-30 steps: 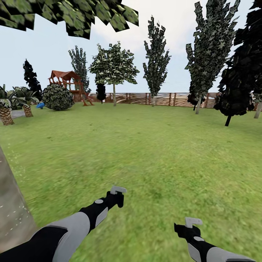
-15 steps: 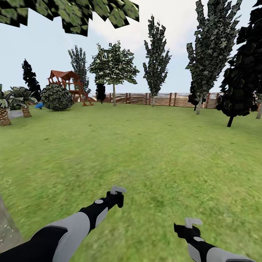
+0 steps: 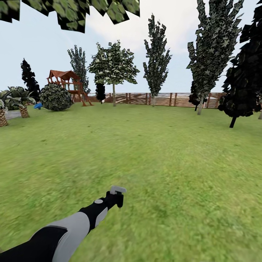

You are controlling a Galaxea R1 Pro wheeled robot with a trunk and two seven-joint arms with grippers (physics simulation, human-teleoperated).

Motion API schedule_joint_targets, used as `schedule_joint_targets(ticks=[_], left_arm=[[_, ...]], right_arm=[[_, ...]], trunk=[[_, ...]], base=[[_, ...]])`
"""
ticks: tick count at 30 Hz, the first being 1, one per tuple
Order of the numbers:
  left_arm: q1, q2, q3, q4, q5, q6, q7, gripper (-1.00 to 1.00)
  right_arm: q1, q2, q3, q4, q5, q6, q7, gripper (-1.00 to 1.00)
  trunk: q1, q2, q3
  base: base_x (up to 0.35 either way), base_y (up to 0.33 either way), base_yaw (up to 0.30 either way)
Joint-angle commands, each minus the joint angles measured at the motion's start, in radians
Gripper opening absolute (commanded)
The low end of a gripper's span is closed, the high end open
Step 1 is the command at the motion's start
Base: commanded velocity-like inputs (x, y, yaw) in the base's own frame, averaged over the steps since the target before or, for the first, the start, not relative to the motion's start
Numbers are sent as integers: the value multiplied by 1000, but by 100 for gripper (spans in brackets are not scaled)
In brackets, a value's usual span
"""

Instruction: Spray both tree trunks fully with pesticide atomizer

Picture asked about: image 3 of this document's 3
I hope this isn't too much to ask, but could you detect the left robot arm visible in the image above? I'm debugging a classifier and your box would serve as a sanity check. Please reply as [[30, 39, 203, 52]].
[[0, 185, 127, 262]]

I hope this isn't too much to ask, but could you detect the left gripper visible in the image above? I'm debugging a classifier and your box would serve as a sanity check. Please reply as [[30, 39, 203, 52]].
[[106, 191, 123, 206]]

